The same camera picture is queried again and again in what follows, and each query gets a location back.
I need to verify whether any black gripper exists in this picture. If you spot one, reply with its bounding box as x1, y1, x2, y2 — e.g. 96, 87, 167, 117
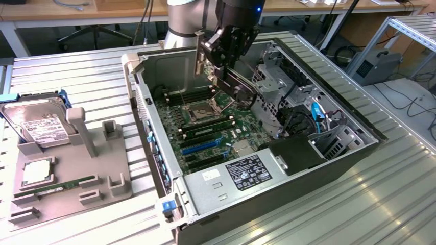
216, 0, 267, 56

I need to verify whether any black graphics card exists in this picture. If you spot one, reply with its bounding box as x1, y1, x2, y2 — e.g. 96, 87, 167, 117
194, 29, 259, 108

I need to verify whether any black office chair base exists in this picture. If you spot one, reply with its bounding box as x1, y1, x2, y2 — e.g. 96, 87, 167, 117
56, 24, 136, 51
258, 14, 311, 32

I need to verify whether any silver metal drive cage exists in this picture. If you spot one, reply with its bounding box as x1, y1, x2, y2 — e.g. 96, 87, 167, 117
252, 63, 310, 120

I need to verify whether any black slanted pole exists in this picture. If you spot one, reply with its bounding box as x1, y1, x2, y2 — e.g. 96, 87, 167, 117
319, 0, 362, 52

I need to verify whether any black RAM slot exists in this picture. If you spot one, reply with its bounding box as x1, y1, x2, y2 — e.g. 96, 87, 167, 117
166, 91, 216, 104
163, 85, 212, 97
164, 88, 215, 101
167, 94, 219, 107

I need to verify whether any silver socket cover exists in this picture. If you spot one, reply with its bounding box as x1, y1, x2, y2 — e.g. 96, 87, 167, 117
210, 91, 236, 111

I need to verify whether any thin locking lever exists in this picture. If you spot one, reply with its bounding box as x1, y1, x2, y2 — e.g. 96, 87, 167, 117
178, 85, 190, 110

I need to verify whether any CPU socket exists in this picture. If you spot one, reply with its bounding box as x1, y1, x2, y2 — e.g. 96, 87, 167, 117
183, 101, 220, 125

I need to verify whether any green motherboard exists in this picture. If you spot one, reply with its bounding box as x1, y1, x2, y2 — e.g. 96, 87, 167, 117
152, 85, 274, 175

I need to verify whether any grey machine box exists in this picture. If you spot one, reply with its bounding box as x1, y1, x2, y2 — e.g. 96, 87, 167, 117
347, 50, 403, 86

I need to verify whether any black expansion slot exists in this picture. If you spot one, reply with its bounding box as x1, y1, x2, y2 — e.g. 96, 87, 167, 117
184, 152, 226, 165
179, 135, 219, 149
187, 159, 228, 172

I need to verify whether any silver chipset heatsink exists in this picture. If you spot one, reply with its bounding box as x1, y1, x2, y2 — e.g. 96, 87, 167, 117
234, 141, 256, 157

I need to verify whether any wooden office desk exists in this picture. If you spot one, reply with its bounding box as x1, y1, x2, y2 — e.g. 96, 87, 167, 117
0, 0, 428, 58

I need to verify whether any black plastic shroud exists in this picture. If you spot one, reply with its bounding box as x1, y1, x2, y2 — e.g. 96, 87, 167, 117
258, 135, 330, 177

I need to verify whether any silver metal disk bay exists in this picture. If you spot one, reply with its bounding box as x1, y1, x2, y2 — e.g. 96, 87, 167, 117
308, 125, 379, 161

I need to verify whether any open dark PC case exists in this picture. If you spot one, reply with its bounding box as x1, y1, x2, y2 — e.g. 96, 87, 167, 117
120, 37, 390, 245

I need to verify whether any silver hard disk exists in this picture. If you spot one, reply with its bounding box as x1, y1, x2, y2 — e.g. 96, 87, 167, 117
0, 98, 79, 149

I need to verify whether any grey power supply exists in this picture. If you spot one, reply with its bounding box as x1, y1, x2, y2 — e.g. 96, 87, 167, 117
176, 149, 290, 217

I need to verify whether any grey parts rack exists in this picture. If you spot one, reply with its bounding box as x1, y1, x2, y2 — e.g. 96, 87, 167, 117
7, 106, 135, 232

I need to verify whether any silver CPU chip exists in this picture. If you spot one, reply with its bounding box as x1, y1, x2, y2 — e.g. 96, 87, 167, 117
20, 161, 56, 186

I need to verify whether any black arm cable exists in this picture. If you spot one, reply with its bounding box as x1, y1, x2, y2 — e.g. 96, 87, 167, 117
135, 0, 154, 46

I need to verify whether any black wire bundle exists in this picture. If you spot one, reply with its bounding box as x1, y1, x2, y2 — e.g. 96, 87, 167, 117
276, 84, 342, 136

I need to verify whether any blue flat wire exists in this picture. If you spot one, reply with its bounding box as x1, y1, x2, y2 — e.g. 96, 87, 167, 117
310, 101, 326, 134

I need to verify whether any light blue network cable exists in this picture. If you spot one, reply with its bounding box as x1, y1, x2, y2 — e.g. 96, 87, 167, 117
54, 0, 91, 11

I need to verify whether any aluminium frame table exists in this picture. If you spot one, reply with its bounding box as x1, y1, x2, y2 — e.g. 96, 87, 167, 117
344, 14, 436, 80

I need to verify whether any black floor cable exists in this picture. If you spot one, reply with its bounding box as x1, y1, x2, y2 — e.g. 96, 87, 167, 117
372, 76, 436, 122

